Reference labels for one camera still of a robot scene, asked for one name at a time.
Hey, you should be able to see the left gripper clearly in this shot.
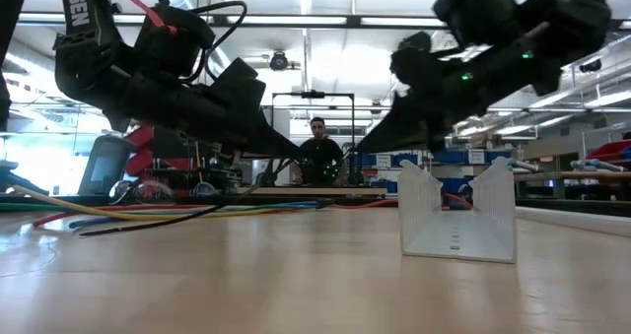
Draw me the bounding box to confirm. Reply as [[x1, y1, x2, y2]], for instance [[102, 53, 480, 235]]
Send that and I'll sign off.
[[122, 72, 303, 161]]

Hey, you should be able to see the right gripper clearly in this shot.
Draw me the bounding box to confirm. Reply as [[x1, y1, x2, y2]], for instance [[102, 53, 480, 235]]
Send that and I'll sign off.
[[357, 70, 463, 155]]

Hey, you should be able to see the white slotted cable duct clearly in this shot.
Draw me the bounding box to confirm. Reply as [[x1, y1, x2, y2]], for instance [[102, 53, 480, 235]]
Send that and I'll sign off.
[[397, 157, 519, 265]]

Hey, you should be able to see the white cable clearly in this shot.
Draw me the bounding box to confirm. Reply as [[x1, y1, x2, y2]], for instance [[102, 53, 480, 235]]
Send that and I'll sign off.
[[137, 205, 277, 215]]

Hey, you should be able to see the thick red cable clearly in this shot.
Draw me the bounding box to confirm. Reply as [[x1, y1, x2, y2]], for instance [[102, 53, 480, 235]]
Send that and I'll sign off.
[[32, 203, 307, 230]]

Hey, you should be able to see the green cable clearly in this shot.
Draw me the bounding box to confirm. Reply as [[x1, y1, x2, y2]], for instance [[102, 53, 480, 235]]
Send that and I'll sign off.
[[0, 201, 321, 215]]

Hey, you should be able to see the person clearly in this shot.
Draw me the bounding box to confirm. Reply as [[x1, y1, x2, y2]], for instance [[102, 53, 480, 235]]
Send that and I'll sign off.
[[291, 116, 347, 187]]

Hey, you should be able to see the rack with blue bins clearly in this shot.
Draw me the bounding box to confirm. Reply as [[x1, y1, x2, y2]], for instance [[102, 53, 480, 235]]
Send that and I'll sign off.
[[362, 148, 517, 196]]

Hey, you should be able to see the grey tube with blue caps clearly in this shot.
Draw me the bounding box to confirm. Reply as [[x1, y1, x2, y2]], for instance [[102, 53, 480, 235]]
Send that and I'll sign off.
[[569, 158, 628, 173], [491, 156, 542, 174]]

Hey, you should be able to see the ceiling light strip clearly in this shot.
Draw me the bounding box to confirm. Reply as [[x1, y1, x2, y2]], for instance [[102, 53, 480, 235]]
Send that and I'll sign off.
[[225, 15, 349, 27]]

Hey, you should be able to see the red tool cart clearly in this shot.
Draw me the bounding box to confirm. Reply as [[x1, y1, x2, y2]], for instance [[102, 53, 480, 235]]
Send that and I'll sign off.
[[123, 123, 196, 197]]

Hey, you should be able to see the grey tilted screen panel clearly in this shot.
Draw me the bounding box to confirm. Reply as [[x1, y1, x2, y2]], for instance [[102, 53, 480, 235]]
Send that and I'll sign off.
[[77, 134, 138, 197]]

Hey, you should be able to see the wooden workbench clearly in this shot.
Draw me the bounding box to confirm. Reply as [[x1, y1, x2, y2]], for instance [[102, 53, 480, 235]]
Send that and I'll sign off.
[[512, 169, 631, 201]]

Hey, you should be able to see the red storage bin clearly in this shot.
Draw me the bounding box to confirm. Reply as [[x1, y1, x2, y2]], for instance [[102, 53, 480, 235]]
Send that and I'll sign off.
[[585, 139, 631, 164]]

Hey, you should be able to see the black frame stand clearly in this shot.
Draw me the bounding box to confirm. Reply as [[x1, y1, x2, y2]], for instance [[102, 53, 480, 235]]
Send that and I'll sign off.
[[270, 90, 357, 187]]

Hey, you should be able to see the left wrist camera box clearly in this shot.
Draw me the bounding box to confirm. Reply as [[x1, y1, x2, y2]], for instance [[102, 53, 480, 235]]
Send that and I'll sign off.
[[209, 56, 268, 113]]

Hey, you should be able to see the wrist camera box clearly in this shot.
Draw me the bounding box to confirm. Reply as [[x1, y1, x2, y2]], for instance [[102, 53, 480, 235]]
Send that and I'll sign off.
[[389, 31, 435, 79], [209, 56, 268, 113]]

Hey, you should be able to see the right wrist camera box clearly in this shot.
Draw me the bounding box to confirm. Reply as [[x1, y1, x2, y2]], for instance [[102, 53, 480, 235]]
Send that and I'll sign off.
[[389, 31, 435, 79]]

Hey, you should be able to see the black ceiling camera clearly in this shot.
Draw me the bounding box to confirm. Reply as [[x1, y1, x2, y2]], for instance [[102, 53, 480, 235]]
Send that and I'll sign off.
[[268, 50, 291, 73]]

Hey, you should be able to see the red tie strap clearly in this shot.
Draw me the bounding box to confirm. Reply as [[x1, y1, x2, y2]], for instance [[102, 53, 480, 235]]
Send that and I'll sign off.
[[126, 0, 179, 36]]

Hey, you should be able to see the black table edge rail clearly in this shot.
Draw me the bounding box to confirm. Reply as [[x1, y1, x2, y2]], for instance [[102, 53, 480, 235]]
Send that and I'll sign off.
[[0, 191, 631, 219]]

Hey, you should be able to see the black wall camera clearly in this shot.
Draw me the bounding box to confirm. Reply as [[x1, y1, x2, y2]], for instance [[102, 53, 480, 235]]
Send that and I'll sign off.
[[578, 57, 604, 74]]

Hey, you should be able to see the black base bracket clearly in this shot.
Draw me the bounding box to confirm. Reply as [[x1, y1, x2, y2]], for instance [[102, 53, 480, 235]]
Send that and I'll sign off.
[[0, 159, 50, 197]]

